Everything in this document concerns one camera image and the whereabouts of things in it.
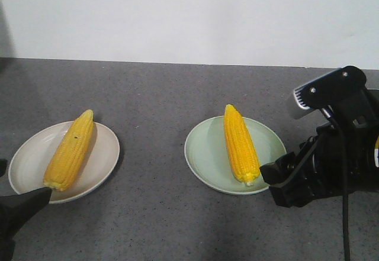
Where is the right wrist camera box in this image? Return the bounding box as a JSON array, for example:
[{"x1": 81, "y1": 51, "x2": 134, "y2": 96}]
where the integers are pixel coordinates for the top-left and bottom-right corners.
[{"x1": 286, "y1": 66, "x2": 367, "y2": 119}]

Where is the white round plate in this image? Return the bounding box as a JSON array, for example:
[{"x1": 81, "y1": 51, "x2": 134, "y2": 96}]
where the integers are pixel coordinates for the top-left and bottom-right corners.
[{"x1": 8, "y1": 121, "x2": 120, "y2": 204}]

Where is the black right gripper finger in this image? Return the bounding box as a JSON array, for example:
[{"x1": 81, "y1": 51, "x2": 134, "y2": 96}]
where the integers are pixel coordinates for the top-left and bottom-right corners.
[
  {"x1": 269, "y1": 181, "x2": 322, "y2": 208},
  {"x1": 260, "y1": 152, "x2": 301, "y2": 185}
]

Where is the bright yellow corn cob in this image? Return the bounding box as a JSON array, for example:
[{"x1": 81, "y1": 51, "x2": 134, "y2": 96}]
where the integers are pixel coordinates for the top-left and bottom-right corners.
[{"x1": 223, "y1": 104, "x2": 261, "y2": 186}]

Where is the orange-yellow corn cob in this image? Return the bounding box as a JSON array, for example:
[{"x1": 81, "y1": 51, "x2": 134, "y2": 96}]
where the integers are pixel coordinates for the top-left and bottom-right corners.
[{"x1": 43, "y1": 109, "x2": 94, "y2": 192}]

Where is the black right camera cable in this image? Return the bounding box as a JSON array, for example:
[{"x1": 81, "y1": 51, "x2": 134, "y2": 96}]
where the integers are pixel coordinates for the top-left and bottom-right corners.
[{"x1": 321, "y1": 105, "x2": 353, "y2": 261}]

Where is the light green round plate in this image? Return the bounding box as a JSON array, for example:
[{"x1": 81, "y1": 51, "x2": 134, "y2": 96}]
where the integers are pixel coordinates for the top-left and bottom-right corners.
[{"x1": 184, "y1": 116, "x2": 286, "y2": 195}]

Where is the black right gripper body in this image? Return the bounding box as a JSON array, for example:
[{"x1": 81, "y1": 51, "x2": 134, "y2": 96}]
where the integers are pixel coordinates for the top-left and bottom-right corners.
[{"x1": 297, "y1": 89, "x2": 378, "y2": 199}]

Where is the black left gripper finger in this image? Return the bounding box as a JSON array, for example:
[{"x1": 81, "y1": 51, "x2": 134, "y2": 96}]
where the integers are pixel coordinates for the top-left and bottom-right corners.
[{"x1": 1, "y1": 187, "x2": 52, "y2": 239}]

